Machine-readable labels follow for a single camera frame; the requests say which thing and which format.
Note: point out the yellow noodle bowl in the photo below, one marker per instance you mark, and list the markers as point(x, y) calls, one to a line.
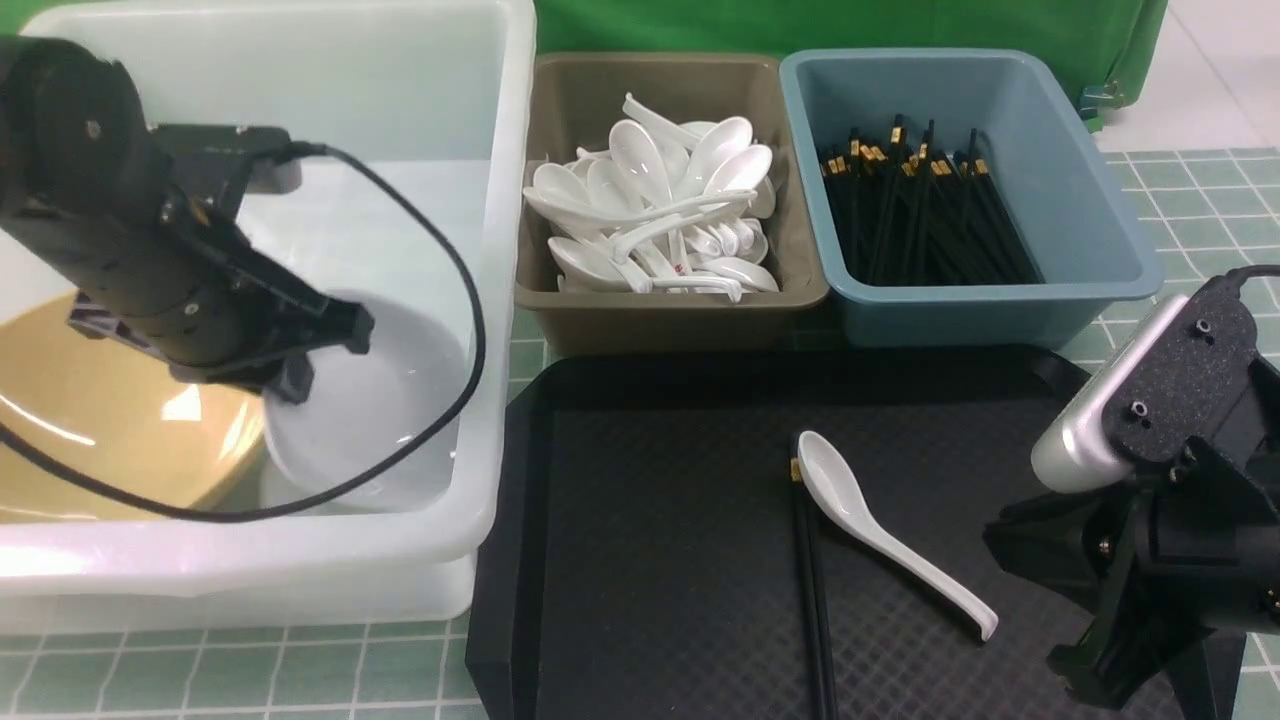
point(116, 415)

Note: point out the green cloth backdrop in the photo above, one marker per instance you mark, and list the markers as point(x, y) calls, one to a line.
point(1099, 50)

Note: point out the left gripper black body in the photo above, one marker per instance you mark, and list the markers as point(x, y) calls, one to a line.
point(176, 276)

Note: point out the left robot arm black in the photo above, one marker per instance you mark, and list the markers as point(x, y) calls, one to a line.
point(75, 138)

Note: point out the blue plastic chopstick bin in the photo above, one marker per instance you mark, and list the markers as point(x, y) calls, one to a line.
point(1079, 229)

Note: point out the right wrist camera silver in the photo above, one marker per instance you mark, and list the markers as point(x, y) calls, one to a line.
point(1191, 368)

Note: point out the pile of white spoons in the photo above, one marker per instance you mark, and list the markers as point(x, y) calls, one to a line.
point(663, 208)

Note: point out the white ceramic soup spoon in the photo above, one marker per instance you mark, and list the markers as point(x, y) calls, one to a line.
point(836, 491)

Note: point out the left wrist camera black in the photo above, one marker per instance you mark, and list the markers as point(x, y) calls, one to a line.
point(222, 164)

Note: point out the black chopstick gold tip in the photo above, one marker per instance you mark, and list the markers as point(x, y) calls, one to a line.
point(816, 588)
point(798, 492)

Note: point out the green checkered table mat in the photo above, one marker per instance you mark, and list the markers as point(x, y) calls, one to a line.
point(1206, 211)

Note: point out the pile of black chopsticks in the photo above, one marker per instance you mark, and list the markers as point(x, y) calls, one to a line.
point(909, 213)

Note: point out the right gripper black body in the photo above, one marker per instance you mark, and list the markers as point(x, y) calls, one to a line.
point(1194, 547)

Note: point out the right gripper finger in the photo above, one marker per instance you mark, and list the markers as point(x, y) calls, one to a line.
point(1068, 544)
point(1128, 643)

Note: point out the olive plastic spoon bin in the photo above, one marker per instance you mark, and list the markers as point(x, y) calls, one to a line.
point(576, 98)

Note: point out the white square dish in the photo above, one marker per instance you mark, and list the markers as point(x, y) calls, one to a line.
point(362, 408)
point(376, 497)

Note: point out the black plastic serving tray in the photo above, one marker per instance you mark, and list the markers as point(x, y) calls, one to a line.
point(643, 562)

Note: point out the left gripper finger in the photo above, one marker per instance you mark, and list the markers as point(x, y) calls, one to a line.
point(289, 378)
point(339, 323)

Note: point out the large white plastic tub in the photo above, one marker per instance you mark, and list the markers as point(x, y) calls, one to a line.
point(434, 96)

